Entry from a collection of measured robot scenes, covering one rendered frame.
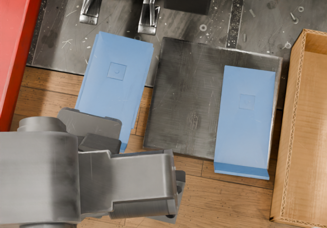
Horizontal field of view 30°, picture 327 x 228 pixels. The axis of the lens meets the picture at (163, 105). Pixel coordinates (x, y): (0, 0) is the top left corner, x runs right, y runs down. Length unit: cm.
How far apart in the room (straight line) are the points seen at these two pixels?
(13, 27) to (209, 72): 29
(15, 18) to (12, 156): 47
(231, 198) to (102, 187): 36
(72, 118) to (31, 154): 17
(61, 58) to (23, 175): 44
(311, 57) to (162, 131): 24
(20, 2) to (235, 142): 37
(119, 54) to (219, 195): 23
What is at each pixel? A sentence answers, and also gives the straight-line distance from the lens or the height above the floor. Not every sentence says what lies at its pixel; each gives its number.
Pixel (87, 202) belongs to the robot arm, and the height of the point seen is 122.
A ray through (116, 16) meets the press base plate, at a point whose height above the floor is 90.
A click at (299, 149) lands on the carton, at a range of 85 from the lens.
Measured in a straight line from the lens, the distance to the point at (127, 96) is 75.
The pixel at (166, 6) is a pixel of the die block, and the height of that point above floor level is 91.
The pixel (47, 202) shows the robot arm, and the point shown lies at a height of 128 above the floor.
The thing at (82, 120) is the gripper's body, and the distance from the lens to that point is 62.
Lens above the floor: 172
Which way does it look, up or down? 75 degrees down
